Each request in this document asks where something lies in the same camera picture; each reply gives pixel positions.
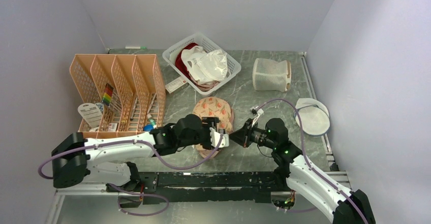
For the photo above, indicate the white satin garment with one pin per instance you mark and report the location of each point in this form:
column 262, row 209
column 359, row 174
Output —
column 205, row 67

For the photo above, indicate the rainbow colour swatch card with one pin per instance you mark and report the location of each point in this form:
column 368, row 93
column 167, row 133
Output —
column 107, row 94

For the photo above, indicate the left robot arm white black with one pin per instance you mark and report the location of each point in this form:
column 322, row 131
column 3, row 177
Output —
column 78, row 159

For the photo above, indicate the cylindrical white mesh laundry bag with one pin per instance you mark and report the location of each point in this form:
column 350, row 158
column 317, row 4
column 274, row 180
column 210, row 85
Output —
column 271, row 75

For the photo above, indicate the white green marker pen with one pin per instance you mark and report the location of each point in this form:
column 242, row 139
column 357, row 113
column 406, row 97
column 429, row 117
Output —
column 135, row 47

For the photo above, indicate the blue bottle cap item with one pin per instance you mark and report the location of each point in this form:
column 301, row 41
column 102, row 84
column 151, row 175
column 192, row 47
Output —
column 151, row 123

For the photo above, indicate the floral mesh laundry bag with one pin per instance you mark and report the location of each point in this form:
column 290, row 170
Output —
column 216, row 107

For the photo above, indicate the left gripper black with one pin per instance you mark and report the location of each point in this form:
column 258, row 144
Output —
column 212, row 122

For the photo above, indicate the orange plastic file organizer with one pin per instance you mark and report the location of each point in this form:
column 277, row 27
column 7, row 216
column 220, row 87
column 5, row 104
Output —
column 139, row 89

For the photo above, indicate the small white red box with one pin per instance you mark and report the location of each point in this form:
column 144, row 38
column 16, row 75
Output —
column 176, row 85

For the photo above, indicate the left wrist camera silver box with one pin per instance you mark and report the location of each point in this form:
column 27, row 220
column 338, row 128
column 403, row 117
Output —
column 219, row 138

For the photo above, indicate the red velvet garment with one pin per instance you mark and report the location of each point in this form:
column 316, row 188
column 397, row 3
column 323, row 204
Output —
column 179, row 63

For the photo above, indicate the pink beige bra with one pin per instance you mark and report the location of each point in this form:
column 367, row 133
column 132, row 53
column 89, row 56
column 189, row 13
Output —
column 206, row 86

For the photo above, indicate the white plastic laundry basket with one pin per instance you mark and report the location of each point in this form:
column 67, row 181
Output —
column 208, row 45

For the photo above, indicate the small items in organizer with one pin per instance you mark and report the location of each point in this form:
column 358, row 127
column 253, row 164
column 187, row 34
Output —
column 112, row 127

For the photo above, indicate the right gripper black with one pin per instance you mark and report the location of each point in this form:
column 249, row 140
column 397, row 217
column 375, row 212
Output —
column 243, row 136

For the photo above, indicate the white paper tag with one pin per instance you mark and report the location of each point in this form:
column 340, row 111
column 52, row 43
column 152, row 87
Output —
column 91, row 113

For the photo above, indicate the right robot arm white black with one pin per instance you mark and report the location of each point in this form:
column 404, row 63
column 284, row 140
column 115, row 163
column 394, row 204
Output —
column 337, row 202

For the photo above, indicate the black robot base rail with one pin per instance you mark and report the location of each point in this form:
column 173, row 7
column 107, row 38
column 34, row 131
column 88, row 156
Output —
column 259, row 187

